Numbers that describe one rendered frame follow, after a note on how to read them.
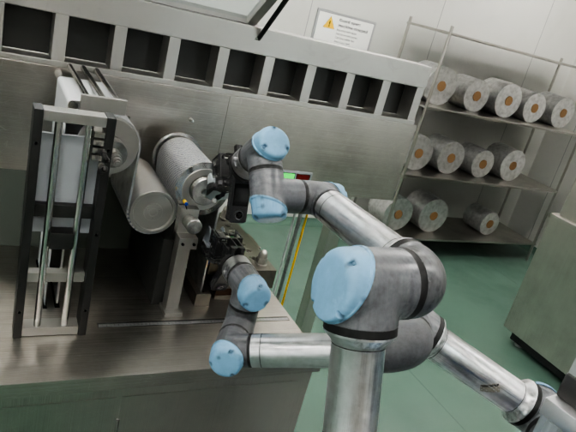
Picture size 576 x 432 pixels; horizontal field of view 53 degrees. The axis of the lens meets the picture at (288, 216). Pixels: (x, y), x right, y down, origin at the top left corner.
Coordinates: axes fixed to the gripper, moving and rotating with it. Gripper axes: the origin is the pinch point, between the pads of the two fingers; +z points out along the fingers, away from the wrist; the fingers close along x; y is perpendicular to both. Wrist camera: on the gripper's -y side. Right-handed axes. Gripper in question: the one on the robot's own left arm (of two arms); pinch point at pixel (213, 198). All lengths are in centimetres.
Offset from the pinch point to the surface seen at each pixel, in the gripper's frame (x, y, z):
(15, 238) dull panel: 43, 0, 49
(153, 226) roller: 12.8, -5.3, 10.4
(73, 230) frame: 34.5, -10.1, -1.6
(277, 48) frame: -26, 52, 5
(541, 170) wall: -448, 129, 227
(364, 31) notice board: -206, 204, 180
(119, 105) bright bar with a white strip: 26.5, 16.6, -11.8
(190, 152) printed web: 3.1, 15.2, 7.2
